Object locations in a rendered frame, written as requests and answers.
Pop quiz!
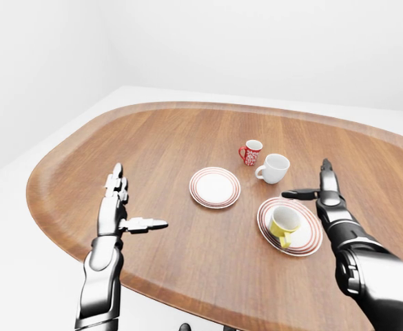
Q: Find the red-ringed white plate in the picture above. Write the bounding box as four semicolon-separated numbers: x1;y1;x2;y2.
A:
256;197;324;257
189;166;241;210

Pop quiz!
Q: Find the red patterned mug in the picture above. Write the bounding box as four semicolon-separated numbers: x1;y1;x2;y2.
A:
238;139;264;167

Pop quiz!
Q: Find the yellow and white mug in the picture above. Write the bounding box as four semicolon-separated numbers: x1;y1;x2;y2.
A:
269;206;302;249

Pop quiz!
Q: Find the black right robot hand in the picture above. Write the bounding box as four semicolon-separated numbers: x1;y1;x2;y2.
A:
281;158;346;206

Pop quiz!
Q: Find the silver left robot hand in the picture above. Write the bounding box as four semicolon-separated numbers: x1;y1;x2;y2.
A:
96;163;169;237

